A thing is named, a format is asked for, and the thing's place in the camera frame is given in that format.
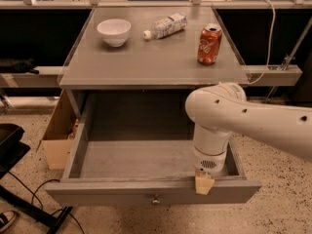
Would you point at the shoe at floor corner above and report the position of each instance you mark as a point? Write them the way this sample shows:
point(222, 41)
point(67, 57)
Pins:
point(7, 219)

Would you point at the white ceramic bowl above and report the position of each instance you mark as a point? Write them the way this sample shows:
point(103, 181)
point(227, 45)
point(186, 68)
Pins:
point(114, 32)

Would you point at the black cloth on ledge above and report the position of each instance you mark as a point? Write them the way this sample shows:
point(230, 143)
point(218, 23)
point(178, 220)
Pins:
point(11, 65)

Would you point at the black stand base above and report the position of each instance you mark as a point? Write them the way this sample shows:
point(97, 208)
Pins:
point(53, 223)

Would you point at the grey top drawer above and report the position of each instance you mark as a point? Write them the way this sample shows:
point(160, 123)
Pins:
point(133, 148)

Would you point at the orange soda can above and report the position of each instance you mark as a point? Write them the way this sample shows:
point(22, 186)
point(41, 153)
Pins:
point(209, 44)

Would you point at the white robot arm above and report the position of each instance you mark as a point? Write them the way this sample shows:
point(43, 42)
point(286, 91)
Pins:
point(220, 111)

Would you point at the grey drawer cabinet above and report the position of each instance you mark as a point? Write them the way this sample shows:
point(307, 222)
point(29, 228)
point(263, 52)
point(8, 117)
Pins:
point(143, 65)

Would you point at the clear plastic water bottle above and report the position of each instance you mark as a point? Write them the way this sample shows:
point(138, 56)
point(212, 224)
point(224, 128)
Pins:
point(165, 27)

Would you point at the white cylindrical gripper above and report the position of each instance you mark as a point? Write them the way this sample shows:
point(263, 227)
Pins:
point(210, 163)

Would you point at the open cardboard box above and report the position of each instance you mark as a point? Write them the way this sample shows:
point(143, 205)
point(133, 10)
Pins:
point(58, 137)

